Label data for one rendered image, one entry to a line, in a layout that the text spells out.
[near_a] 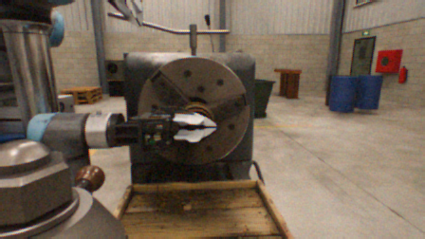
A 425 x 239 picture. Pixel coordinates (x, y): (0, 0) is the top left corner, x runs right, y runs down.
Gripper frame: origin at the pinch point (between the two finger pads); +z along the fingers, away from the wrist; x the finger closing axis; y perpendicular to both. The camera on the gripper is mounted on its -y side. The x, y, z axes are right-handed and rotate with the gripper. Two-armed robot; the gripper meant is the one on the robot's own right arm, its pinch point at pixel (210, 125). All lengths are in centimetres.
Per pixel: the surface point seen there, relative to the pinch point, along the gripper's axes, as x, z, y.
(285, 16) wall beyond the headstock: 201, 367, -1026
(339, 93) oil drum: -62, 351, -543
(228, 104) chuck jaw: 3.2, 5.1, -9.1
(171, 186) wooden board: -18.1, -10.0, -7.1
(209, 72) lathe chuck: 11.2, 0.5, -15.0
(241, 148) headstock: -16.6, 12.9, -30.7
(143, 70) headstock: 11.2, -20.2, -30.1
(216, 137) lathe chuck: -7.2, 2.7, -15.1
